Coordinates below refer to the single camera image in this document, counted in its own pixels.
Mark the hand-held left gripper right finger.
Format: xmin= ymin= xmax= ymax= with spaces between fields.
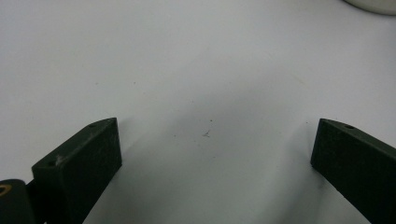
xmin=310 ymin=118 xmax=396 ymax=224

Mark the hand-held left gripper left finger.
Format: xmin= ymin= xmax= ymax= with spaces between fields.
xmin=31 ymin=117 xmax=123 ymax=224

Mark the white mug with dark rim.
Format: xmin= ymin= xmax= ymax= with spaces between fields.
xmin=342 ymin=0 xmax=396 ymax=17

